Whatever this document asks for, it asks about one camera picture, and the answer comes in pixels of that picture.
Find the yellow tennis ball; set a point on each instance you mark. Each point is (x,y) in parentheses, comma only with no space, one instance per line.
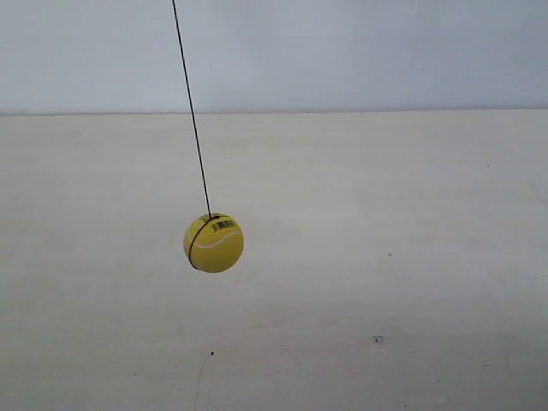
(213,243)

